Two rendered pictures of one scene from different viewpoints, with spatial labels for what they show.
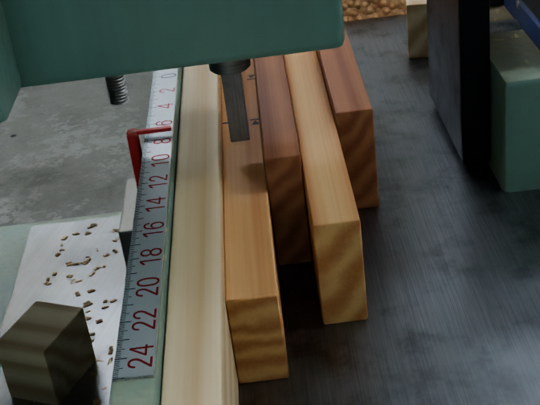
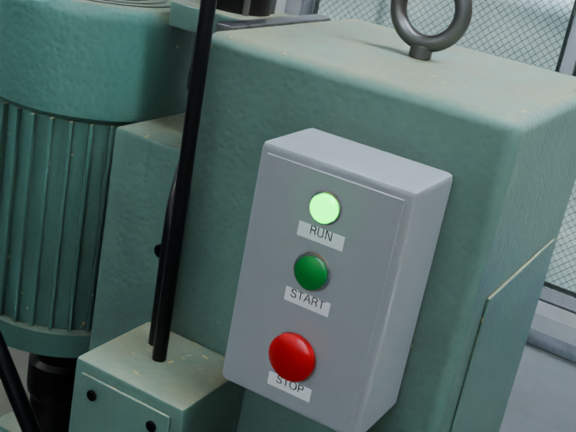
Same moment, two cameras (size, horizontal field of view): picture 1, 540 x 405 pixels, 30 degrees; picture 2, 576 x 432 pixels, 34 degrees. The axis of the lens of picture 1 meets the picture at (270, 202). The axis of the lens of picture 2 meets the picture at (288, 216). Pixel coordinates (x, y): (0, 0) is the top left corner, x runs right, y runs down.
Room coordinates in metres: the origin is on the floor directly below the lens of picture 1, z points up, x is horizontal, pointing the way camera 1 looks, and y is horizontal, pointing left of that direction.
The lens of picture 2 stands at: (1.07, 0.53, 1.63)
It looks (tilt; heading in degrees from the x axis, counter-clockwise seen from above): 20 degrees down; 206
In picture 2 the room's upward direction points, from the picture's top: 11 degrees clockwise
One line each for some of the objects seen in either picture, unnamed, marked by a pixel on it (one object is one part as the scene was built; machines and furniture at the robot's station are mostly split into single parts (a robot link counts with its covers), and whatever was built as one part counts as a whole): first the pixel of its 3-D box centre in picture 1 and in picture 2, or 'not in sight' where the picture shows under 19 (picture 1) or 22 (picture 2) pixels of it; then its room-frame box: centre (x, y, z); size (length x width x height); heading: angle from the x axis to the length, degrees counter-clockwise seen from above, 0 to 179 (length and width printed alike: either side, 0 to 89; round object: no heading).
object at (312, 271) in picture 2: not in sight; (310, 273); (0.61, 0.33, 1.42); 0.02 x 0.01 x 0.02; 89
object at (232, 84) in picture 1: (233, 87); not in sight; (0.43, 0.01, 0.97); 0.01 x 0.01 x 0.05; 89
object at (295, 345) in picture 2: not in sight; (291, 357); (0.61, 0.33, 1.36); 0.03 x 0.01 x 0.03; 89
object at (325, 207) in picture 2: not in sight; (323, 208); (0.61, 0.33, 1.46); 0.02 x 0.01 x 0.02; 89
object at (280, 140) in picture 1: (276, 120); not in sight; (0.49, -0.01, 0.93); 0.20 x 0.02 x 0.06; 179
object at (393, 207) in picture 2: not in sight; (332, 279); (0.57, 0.33, 1.40); 0.10 x 0.06 x 0.16; 89
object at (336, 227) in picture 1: (313, 139); not in sight; (0.47, -0.03, 0.92); 0.25 x 0.02 x 0.05; 179
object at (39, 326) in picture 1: (47, 352); not in sight; (0.46, 0.13, 0.82); 0.04 x 0.03 x 0.04; 155
